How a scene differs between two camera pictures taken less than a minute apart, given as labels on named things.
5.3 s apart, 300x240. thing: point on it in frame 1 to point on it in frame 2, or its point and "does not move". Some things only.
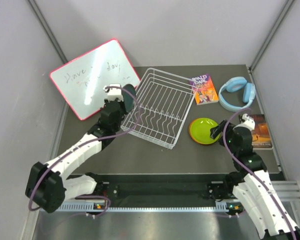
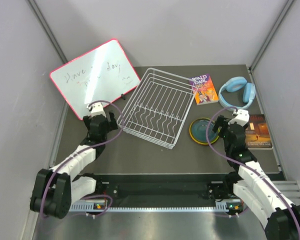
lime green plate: x=199 y=130 does not move
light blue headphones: x=237 y=84 does not move
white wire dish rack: x=157 y=110 does not move
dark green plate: x=128 y=98 to x=197 y=131
